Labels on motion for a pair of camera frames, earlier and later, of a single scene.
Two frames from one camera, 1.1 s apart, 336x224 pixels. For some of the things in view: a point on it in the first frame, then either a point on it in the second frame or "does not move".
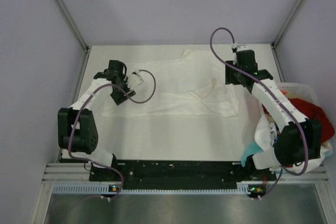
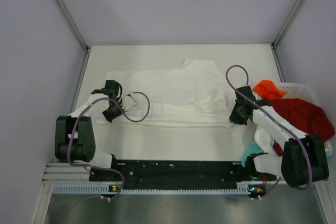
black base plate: (210, 174) does not move
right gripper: (229, 77) -> (234, 118)
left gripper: (118, 98) -> (109, 117)
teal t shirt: (252, 148) does not move
